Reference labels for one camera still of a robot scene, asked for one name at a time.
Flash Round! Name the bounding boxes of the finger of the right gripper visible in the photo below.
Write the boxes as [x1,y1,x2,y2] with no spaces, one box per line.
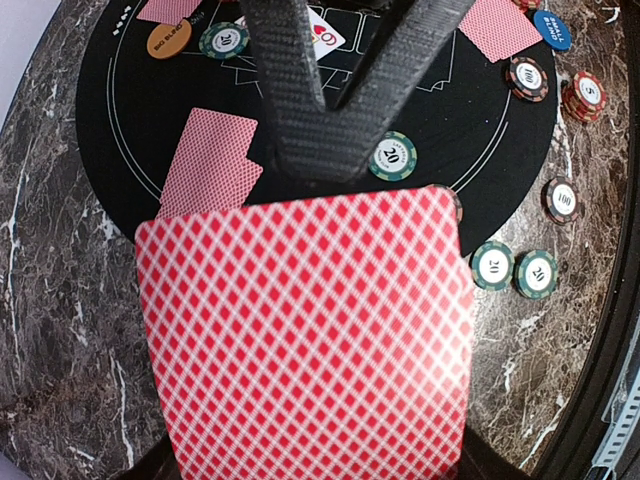
[241,0,472,183]

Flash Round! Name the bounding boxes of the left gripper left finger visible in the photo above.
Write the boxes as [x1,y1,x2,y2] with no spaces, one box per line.
[117,435,178,480]

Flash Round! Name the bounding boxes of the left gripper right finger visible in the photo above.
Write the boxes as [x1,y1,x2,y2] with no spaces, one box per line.
[457,429,530,480]

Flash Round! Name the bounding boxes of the single red-backed playing card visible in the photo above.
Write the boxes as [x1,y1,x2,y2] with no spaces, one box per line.
[160,107,258,202]

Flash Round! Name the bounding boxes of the orange big blind button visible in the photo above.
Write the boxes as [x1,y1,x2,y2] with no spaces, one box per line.
[146,19,192,60]

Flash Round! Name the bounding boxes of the red-backed playing card deck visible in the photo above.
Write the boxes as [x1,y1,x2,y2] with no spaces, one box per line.
[135,187,474,479]

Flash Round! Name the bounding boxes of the green poker chip stack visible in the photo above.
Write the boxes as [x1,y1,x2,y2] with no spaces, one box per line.
[514,249,558,300]

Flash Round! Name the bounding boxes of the orange black poker chip stack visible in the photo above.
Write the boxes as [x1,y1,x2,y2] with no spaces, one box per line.
[542,175,582,225]

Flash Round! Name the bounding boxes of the blue small blind button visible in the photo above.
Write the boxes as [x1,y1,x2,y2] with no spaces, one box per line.
[533,10,572,52]

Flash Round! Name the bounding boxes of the red poker chip stack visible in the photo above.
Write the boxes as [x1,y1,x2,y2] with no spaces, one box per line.
[561,71,607,123]

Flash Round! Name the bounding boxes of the round black poker mat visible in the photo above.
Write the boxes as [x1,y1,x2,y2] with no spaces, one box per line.
[76,1,557,253]

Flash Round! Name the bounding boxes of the white slotted cable duct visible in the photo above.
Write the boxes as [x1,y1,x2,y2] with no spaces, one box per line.
[592,378,639,472]

